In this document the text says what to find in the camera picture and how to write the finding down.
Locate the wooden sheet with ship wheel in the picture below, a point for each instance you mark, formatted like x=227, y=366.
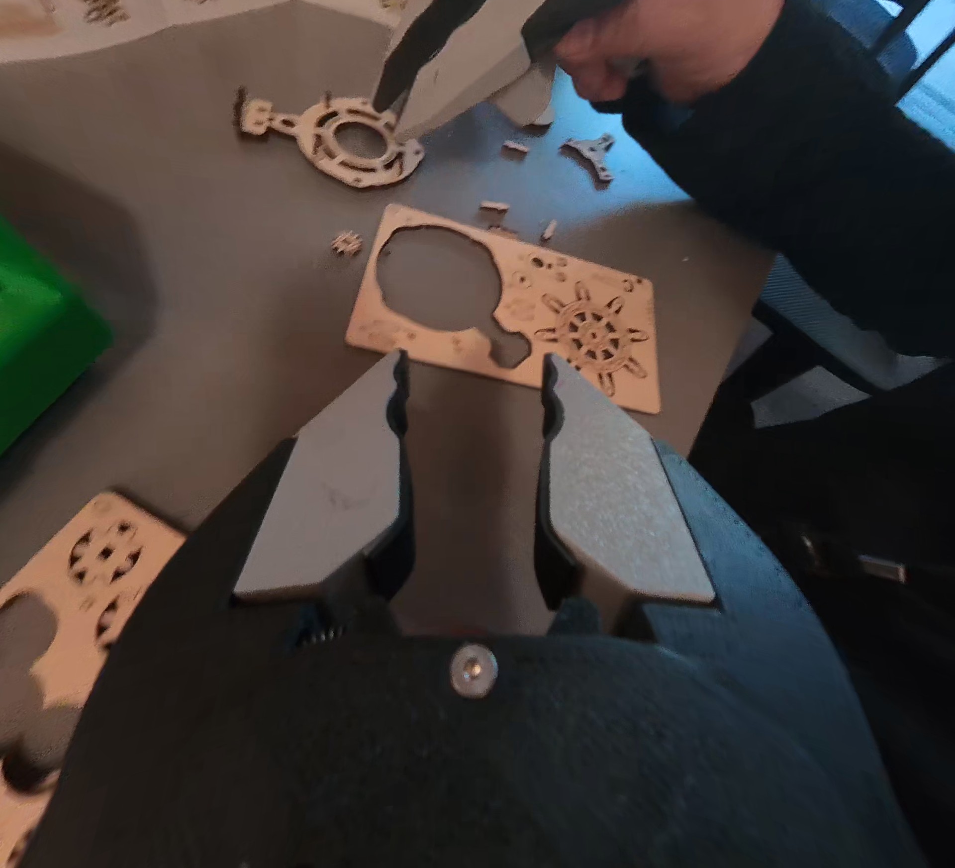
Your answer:
x=448, y=331

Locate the grey office chair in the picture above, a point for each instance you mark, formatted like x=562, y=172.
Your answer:
x=865, y=25

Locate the green plastic bin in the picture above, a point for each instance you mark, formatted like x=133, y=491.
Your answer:
x=37, y=338

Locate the wooden sheet with gears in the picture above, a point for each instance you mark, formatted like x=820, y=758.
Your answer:
x=82, y=584

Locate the person's right hand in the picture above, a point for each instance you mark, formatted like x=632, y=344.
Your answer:
x=671, y=25

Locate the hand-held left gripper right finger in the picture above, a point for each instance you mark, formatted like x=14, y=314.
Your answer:
x=627, y=510

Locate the small wooden peg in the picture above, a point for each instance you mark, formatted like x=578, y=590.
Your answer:
x=515, y=147
x=494, y=208

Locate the small wooden gear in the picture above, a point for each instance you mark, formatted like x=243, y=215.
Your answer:
x=347, y=243

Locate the three-armed wooden bracket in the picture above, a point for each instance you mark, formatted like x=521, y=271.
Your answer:
x=589, y=155

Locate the person's right forearm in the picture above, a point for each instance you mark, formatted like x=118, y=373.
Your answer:
x=821, y=174

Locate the round wooden frame part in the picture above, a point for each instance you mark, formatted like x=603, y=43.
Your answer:
x=328, y=152

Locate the small wooden part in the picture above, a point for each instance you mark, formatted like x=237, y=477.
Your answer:
x=549, y=230

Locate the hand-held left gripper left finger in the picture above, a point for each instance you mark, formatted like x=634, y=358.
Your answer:
x=328, y=510

